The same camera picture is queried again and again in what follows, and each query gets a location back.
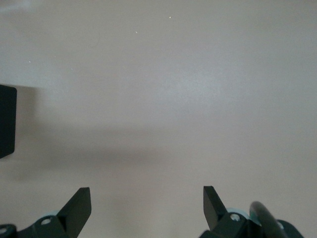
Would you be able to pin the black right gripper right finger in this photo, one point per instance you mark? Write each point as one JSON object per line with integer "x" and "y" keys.
{"x": 214, "y": 215}

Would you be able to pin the black plastic box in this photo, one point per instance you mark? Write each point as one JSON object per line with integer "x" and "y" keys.
{"x": 7, "y": 119}

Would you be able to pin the brown table mat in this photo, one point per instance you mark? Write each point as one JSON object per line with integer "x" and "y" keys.
{"x": 173, "y": 99}

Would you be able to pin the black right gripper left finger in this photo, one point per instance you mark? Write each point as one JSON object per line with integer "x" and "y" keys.
{"x": 74, "y": 213}

